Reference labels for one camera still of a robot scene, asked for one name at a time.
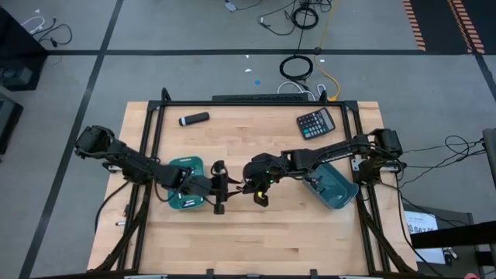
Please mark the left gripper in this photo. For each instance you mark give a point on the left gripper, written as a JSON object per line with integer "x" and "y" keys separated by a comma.
{"x": 220, "y": 186}

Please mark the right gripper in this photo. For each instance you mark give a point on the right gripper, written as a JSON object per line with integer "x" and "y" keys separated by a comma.
{"x": 263, "y": 170}

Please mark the black copper battery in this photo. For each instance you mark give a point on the black copper battery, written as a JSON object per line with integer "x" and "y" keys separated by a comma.
{"x": 317, "y": 180}

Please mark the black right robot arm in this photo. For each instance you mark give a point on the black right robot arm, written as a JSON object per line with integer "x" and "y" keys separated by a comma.
{"x": 333, "y": 153}

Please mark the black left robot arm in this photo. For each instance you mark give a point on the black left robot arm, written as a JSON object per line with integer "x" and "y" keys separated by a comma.
{"x": 131, "y": 164}

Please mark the yellow tag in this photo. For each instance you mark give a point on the yellow tag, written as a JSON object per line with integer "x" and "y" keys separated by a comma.
{"x": 262, "y": 195}

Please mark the green teal plastic bin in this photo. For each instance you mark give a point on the green teal plastic bin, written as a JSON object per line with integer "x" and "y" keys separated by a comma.
{"x": 193, "y": 162}

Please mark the black cylinder with white cap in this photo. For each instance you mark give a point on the black cylinder with white cap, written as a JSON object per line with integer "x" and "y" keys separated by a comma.
{"x": 195, "y": 118}

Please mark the blue teal plastic bin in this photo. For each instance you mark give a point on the blue teal plastic bin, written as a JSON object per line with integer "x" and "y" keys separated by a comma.
{"x": 337, "y": 190}

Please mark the black power strip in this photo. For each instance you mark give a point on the black power strip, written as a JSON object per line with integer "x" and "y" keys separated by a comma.
{"x": 255, "y": 97}

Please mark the black desk calculator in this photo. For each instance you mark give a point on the black desk calculator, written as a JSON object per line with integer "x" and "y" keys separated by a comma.
{"x": 315, "y": 124}

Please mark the white paper sheet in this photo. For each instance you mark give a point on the white paper sheet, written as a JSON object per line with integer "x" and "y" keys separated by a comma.
{"x": 418, "y": 221}

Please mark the white adapter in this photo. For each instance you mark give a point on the white adapter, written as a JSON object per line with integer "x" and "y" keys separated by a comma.
{"x": 230, "y": 6}

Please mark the bunch of keys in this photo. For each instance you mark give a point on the bunch of keys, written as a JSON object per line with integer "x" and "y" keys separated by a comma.
{"x": 450, "y": 253}

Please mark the black box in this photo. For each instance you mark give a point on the black box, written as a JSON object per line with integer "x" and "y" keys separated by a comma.
{"x": 7, "y": 120}

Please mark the black cabinet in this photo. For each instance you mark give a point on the black cabinet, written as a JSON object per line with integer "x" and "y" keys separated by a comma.
{"x": 15, "y": 58}

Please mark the black mat with orange stripes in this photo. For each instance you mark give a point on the black mat with orange stripes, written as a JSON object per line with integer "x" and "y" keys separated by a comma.
{"x": 438, "y": 23}

